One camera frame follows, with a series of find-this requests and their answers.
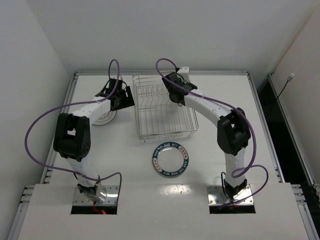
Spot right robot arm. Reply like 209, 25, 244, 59
161, 72, 251, 200

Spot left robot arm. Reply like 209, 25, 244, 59
53, 78, 135, 204

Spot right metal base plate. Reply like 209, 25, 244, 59
207, 185, 254, 207

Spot dark teal rimmed plate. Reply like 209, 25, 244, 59
151, 141, 190, 178

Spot metal base plate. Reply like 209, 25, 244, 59
72, 185, 119, 207
207, 185, 254, 207

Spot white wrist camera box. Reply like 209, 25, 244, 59
175, 67, 190, 82

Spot black cable with white plug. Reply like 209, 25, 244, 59
276, 72, 295, 100

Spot white plate teal rings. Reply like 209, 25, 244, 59
92, 109, 118, 127

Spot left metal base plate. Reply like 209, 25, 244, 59
72, 185, 119, 207

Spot metal wire dish rack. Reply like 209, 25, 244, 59
132, 74, 199, 142

